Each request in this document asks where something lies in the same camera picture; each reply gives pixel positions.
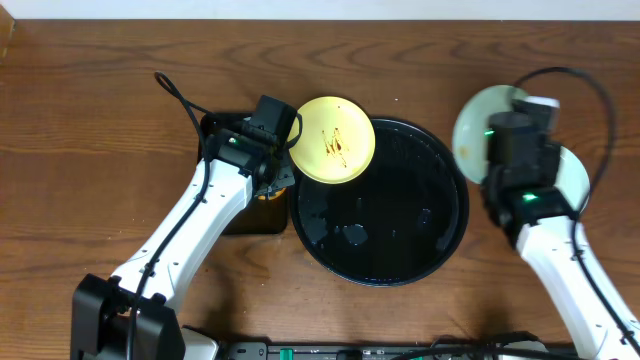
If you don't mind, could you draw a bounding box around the orange green scrub sponge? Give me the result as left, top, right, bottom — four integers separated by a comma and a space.
257, 188, 286, 201

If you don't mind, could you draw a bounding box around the yellow plate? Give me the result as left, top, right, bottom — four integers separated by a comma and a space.
288, 96, 376, 185

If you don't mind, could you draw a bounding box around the light blue plate front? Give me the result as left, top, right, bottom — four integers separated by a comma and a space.
452, 85, 511, 184

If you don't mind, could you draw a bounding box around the light green plate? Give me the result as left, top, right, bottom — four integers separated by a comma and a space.
555, 147, 590, 212

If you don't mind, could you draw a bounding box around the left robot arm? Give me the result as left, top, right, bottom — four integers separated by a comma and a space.
70, 129, 298, 360

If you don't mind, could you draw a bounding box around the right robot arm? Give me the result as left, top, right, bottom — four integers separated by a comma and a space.
481, 112, 639, 359

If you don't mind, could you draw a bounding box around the black rectangular water tray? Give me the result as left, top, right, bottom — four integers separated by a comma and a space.
200, 112, 288, 235

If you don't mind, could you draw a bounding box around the black round tray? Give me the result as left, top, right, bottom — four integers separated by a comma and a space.
289, 119, 469, 287

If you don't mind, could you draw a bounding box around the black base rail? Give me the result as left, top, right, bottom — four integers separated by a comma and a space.
215, 334, 565, 360

